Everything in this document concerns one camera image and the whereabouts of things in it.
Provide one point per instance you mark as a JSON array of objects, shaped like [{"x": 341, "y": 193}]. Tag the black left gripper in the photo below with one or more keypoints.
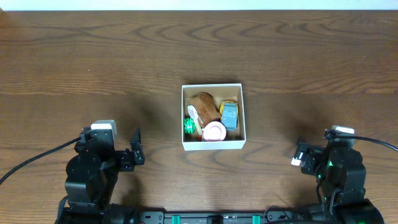
[{"x": 132, "y": 156}]

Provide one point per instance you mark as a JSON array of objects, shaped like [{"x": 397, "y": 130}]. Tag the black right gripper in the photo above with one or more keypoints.
[{"x": 314, "y": 155}]

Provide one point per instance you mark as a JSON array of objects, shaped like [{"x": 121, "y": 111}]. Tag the green round spinning top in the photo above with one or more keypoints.
[{"x": 189, "y": 126}]

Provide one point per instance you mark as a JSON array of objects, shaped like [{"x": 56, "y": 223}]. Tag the wooden pig face drum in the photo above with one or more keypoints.
[{"x": 196, "y": 119}]

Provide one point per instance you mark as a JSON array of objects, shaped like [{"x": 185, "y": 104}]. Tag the pink duck toy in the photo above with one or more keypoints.
[{"x": 214, "y": 131}]

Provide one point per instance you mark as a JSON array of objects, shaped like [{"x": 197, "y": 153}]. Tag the brown plush bear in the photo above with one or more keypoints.
[{"x": 206, "y": 108}]

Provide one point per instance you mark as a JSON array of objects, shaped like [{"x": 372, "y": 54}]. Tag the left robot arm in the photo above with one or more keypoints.
[{"x": 92, "y": 175}]

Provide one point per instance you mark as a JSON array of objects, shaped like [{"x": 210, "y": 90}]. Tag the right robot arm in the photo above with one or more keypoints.
[{"x": 341, "y": 176}]

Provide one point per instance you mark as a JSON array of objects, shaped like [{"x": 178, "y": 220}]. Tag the white cardboard box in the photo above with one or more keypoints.
[{"x": 220, "y": 92}]

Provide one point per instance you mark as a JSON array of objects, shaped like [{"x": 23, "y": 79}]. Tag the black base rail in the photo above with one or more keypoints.
[{"x": 271, "y": 215}]

